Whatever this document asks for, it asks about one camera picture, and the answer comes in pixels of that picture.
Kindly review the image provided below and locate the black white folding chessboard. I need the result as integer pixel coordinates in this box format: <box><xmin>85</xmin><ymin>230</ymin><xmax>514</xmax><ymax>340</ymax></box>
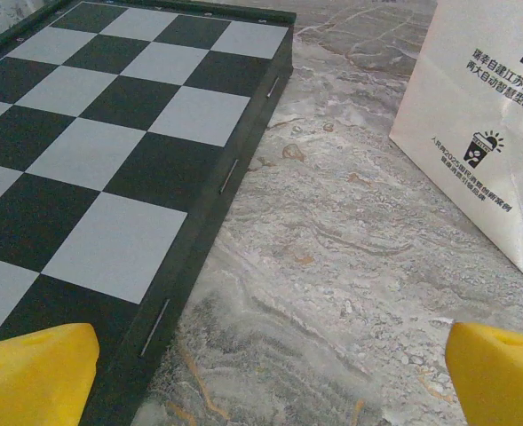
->
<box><xmin>0</xmin><ymin>0</ymin><xmax>297</xmax><ymax>426</ymax></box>

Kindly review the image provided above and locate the white paper takeout bag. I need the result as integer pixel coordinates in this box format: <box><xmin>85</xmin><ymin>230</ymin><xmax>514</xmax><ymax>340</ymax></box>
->
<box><xmin>388</xmin><ymin>0</ymin><xmax>523</xmax><ymax>288</ymax></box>

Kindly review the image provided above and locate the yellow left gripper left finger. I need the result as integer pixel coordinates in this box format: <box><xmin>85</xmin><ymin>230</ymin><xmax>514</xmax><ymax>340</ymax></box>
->
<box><xmin>0</xmin><ymin>322</ymin><xmax>101</xmax><ymax>426</ymax></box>

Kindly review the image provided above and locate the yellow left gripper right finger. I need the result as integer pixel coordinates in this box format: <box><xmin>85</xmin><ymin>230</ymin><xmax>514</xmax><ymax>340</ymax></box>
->
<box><xmin>445</xmin><ymin>321</ymin><xmax>523</xmax><ymax>426</ymax></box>

